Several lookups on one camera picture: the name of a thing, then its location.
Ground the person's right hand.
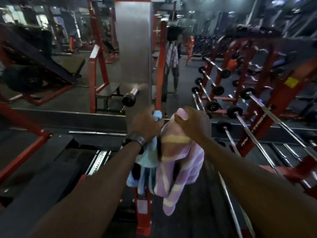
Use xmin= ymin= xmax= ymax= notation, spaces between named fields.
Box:
xmin=174 ymin=106 xmax=212 ymax=144

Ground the person's left hand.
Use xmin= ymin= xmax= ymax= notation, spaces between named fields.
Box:
xmin=131 ymin=105 xmax=165 ymax=143

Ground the blue towel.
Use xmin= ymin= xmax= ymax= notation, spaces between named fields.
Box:
xmin=126 ymin=110 xmax=164 ymax=195

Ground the person's right forearm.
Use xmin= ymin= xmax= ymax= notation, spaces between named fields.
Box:
xmin=200 ymin=136 xmax=317 ymax=238

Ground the person's left forearm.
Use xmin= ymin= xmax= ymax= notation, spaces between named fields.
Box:
xmin=27 ymin=141 xmax=143 ymax=238

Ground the black wristwatch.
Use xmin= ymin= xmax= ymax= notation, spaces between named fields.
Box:
xmin=121 ymin=132 xmax=147 ymax=155

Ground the chrome barbell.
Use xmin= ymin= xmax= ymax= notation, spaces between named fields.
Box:
xmin=68 ymin=131 xmax=127 ymax=136

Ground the set of fixed-weight barbells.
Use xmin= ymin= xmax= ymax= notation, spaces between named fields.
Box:
xmin=191 ymin=53 xmax=317 ymax=238

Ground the red bench press stand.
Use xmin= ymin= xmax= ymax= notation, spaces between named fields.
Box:
xmin=87 ymin=0 xmax=169 ymax=237

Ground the red black leg press machine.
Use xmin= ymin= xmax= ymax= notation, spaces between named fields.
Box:
xmin=0 ymin=22 xmax=86 ymax=107

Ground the large wall mirror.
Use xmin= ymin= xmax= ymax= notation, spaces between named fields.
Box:
xmin=0 ymin=0 xmax=317 ymax=132

